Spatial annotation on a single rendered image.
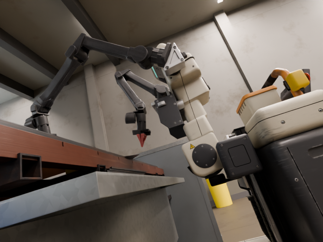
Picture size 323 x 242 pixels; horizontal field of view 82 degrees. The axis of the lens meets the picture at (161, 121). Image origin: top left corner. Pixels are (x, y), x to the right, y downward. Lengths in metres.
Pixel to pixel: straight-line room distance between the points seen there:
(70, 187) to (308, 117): 0.71
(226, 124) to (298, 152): 4.29
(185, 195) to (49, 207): 1.67
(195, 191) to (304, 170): 1.27
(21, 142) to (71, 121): 5.97
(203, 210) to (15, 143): 1.65
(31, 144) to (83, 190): 0.26
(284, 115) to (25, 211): 0.71
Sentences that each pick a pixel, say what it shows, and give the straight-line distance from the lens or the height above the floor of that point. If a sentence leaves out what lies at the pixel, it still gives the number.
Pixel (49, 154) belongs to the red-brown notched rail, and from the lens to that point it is 0.51.
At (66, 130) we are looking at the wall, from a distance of 6.46.
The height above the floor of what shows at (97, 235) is 0.58.
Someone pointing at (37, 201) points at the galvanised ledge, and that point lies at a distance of 0.28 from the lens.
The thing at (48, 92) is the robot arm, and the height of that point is 1.28.
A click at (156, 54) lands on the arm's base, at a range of 0.89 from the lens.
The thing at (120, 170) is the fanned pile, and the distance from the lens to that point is 0.50.
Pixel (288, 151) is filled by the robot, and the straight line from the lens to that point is 0.72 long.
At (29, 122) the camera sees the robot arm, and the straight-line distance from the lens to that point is 1.25.
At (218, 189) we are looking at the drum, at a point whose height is 0.33.
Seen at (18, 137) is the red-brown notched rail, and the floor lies 0.81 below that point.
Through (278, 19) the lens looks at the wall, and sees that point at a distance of 6.78.
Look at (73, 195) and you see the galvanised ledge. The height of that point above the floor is 0.66.
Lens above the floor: 0.64
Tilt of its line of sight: 20 degrees up
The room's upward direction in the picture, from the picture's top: 16 degrees counter-clockwise
